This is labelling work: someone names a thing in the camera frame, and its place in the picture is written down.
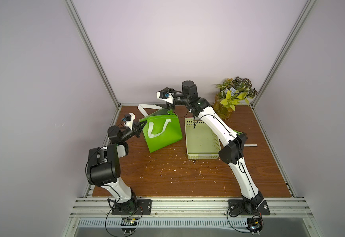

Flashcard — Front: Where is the light green perforated basket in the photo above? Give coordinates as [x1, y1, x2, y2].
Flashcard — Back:
[184, 118, 221, 160]

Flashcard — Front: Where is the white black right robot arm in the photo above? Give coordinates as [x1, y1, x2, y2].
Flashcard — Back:
[157, 81, 269, 214]

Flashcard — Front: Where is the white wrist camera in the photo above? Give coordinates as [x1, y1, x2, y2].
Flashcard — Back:
[121, 113, 135, 130]
[157, 87, 176, 104]

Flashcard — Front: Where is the small circuit board right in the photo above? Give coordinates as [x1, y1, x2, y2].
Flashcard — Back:
[246, 216, 264, 235]

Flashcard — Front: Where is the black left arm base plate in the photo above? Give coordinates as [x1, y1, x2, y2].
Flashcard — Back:
[111, 199, 152, 216]

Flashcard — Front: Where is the green insulated delivery bag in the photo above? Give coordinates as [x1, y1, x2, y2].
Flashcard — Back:
[138, 104, 183, 153]

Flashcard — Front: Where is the aluminium front frame rail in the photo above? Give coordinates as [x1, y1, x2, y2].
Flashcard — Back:
[69, 197, 313, 218]

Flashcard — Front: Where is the small circuit board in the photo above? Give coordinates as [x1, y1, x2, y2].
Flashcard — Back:
[246, 216, 264, 235]
[120, 218, 138, 236]

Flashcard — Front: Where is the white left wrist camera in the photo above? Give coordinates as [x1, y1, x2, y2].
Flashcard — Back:
[121, 113, 135, 130]

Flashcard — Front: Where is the small circuit board left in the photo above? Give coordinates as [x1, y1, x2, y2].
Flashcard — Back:
[120, 218, 138, 236]

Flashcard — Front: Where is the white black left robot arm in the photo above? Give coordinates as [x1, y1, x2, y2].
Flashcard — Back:
[85, 121, 146, 214]

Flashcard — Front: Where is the artificial flower plant bouquet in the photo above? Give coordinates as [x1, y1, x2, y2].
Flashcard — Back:
[215, 77, 258, 112]

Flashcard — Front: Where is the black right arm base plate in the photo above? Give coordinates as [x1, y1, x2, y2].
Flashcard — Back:
[227, 199, 271, 217]

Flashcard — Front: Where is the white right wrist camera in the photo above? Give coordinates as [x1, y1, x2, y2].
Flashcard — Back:
[157, 87, 176, 104]

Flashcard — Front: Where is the amber plastic vase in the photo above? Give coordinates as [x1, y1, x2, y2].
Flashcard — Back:
[213, 95, 233, 120]

